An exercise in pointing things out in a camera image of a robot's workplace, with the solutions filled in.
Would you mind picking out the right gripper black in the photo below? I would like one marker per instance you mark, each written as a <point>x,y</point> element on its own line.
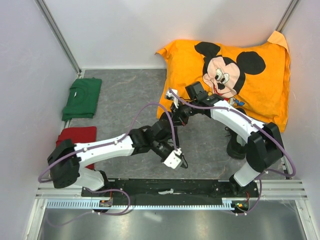
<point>177,117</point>

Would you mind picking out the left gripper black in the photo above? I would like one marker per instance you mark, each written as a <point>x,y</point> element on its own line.
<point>183,165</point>

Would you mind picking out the black shoe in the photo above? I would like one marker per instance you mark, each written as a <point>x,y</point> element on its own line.
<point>175,130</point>
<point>236,147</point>

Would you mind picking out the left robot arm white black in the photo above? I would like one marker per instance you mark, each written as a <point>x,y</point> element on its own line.
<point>69,162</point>

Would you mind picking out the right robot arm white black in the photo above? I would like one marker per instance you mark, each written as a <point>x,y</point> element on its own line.
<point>263,141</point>

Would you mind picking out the orange Mickey Mouse pillow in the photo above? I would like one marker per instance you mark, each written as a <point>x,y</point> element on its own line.
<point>255,79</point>

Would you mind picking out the green folded shirt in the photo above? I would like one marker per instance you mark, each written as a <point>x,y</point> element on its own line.
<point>83,99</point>

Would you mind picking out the red folded shirt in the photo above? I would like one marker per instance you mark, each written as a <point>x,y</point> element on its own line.
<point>82,135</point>

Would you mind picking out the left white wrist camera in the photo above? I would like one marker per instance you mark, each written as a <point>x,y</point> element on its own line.
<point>174,159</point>

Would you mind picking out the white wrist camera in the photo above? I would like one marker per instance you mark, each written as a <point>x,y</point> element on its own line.
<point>174,159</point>
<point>173,95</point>

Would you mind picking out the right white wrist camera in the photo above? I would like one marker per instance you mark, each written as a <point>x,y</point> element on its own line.
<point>173,95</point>

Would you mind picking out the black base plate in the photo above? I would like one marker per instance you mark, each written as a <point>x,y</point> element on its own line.
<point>205,187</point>

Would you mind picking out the grey slotted cable duct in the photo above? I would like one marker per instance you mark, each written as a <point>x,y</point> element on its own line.
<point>224,205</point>

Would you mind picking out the aluminium front rail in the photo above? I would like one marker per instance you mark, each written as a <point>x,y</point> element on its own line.
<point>286,189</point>

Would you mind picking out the right aluminium frame post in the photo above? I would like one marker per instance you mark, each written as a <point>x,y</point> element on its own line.
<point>287,15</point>

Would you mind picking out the aluminium frame post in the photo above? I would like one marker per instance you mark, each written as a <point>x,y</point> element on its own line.
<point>287,15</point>
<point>58,35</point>

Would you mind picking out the left aluminium frame post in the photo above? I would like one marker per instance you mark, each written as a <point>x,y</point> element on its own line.
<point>58,35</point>

